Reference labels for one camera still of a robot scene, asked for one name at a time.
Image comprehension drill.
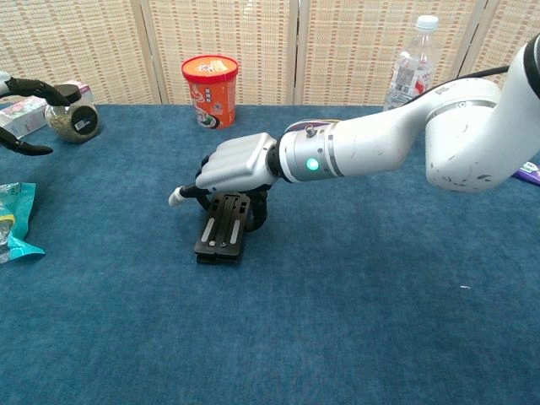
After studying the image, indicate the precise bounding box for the clear plastic water bottle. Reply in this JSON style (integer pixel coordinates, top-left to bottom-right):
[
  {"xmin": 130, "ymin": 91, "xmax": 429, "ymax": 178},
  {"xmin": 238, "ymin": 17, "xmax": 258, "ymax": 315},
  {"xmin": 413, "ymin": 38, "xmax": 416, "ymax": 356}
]
[{"xmin": 382, "ymin": 14, "xmax": 440, "ymax": 111}]

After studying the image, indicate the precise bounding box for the floral print carton box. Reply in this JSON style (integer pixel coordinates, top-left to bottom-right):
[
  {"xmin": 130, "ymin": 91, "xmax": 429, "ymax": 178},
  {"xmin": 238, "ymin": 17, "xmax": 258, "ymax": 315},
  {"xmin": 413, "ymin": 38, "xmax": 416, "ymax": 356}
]
[{"xmin": 0, "ymin": 79, "xmax": 93, "ymax": 143}]

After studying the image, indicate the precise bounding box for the teal snack bag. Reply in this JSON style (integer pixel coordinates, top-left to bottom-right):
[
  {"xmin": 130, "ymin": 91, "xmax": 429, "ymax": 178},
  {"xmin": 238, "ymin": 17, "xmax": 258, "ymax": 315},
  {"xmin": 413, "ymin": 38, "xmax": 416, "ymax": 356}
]
[{"xmin": 0, "ymin": 181, "xmax": 46, "ymax": 265}]

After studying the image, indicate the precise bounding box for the black folding laptop stand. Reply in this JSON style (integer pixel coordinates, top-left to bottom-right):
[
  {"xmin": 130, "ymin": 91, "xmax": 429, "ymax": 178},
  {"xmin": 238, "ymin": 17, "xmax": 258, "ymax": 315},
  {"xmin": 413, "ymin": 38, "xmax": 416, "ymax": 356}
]
[{"xmin": 193, "ymin": 192, "xmax": 252, "ymax": 266}]

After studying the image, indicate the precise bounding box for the red instant noodle cup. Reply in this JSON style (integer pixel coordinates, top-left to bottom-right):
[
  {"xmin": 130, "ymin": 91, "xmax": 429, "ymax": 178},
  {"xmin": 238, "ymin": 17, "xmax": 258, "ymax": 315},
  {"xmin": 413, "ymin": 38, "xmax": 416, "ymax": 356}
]
[{"xmin": 181, "ymin": 55, "xmax": 240, "ymax": 131}]

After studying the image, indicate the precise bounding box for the woven bamboo screen panel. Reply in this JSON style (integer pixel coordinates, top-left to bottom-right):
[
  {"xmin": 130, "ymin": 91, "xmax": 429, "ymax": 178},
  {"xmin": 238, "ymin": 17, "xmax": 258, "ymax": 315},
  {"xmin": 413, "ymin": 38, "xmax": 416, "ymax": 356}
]
[
  {"xmin": 0, "ymin": 0, "xmax": 164, "ymax": 105},
  {"xmin": 438, "ymin": 0, "xmax": 540, "ymax": 89},
  {"xmin": 138, "ymin": 0, "xmax": 301, "ymax": 106},
  {"xmin": 294, "ymin": 0, "xmax": 490, "ymax": 107}
]

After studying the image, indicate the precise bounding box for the glass jar with black lid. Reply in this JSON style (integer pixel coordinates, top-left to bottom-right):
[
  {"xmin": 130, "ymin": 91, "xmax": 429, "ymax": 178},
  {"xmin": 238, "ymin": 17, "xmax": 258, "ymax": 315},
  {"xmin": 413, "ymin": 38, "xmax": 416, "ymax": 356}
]
[{"xmin": 44, "ymin": 84, "xmax": 101, "ymax": 143}]

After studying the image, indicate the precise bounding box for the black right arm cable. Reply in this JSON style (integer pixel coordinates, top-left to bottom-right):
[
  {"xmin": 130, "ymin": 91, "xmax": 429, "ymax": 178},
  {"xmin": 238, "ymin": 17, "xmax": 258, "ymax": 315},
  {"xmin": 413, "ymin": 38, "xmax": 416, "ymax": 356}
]
[{"xmin": 455, "ymin": 65, "xmax": 514, "ymax": 82}]

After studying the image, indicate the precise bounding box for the purple white toothpaste tube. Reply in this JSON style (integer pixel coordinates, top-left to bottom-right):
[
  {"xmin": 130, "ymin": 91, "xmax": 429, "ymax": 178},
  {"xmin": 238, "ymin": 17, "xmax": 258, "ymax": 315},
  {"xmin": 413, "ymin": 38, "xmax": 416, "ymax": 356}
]
[{"xmin": 513, "ymin": 161, "xmax": 540, "ymax": 186}]

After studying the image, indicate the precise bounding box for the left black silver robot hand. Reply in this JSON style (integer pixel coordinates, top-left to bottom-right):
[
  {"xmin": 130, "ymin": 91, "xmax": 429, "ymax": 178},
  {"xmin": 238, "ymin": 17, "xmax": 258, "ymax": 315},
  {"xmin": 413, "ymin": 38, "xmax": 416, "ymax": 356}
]
[{"xmin": 0, "ymin": 70, "xmax": 72, "ymax": 157}]

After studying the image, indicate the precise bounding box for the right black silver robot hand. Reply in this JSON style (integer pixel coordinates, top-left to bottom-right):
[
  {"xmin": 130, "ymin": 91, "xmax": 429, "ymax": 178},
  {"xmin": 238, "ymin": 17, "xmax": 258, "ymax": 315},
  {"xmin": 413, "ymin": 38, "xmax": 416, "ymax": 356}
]
[{"xmin": 167, "ymin": 132, "xmax": 282, "ymax": 233}]

